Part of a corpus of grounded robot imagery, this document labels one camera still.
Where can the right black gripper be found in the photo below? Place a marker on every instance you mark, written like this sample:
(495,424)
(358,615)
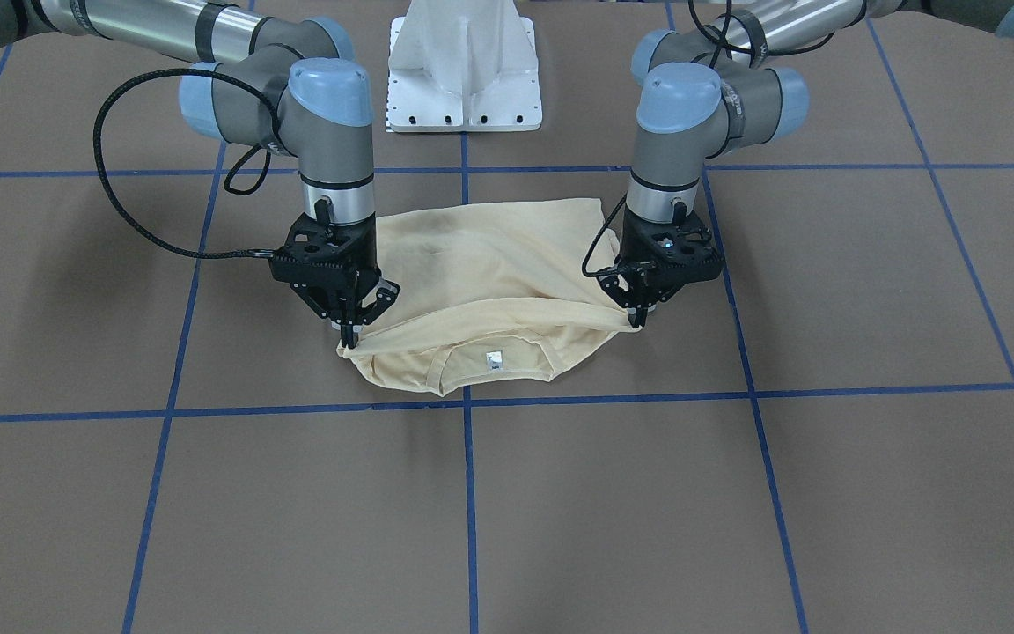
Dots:
(368,254)

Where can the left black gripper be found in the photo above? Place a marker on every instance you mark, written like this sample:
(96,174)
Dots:
(631,246)

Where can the cream long-sleeve printed shirt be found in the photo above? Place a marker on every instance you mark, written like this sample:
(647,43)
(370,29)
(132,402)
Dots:
(489,292)

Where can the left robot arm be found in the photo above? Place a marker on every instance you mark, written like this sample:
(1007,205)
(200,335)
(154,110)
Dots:
(709,92)

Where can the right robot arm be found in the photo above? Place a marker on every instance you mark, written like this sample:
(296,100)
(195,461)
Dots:
(277,88)

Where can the brown table cover mat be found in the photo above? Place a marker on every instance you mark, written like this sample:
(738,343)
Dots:
(822,440)

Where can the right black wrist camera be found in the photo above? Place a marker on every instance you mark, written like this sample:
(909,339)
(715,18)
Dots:
(310,239)

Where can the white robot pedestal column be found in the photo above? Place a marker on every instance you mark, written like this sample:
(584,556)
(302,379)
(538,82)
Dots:
(463,66)

